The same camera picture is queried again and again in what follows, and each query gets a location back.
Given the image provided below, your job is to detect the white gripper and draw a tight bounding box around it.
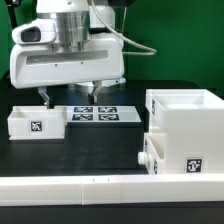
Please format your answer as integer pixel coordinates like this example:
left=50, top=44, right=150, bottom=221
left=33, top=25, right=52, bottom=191
left=10, top=33, right=124, bottom=109

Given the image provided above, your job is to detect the white drawer box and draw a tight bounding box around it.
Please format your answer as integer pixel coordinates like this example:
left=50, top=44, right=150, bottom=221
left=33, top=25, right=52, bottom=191
left=7, top=106, right=67, bottom=140
left=138, top=133, right=165, bottom=175

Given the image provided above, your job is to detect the white drawer box front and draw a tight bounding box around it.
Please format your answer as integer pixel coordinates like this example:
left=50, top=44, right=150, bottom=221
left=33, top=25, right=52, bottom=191
left=138, top=133, right=165, bottom=175

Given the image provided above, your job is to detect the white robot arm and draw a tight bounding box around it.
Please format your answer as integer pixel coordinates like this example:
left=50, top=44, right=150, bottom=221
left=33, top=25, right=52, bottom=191
left=10, top=0, right=124, bottom=107

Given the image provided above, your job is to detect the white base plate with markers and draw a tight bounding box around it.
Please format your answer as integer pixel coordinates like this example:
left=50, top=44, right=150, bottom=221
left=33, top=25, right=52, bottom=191
left=67, top=106, right=141, bottom=123

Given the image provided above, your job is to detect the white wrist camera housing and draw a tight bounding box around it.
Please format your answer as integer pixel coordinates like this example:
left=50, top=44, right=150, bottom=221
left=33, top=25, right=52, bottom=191
left=12, top=19, right=56, bottom=45

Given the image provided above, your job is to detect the white camera cable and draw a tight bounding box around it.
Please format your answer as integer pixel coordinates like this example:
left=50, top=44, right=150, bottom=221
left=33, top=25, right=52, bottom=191
left=87, top=0, right=158, bottom=57

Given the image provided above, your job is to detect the black camera stand pole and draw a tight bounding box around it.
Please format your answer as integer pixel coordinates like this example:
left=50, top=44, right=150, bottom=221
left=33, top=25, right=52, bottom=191
left=4, top=0, right=22, bottom=28

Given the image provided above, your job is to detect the white drawer frame cabinet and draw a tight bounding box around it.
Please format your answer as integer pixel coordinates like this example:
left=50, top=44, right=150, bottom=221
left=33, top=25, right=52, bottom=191
left=145, top=89, right=224, bottom=174

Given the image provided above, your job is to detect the white front rail barrier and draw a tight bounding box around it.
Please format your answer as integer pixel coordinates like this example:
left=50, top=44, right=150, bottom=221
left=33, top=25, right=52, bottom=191
left=0, top=174, right=224, bottom=206

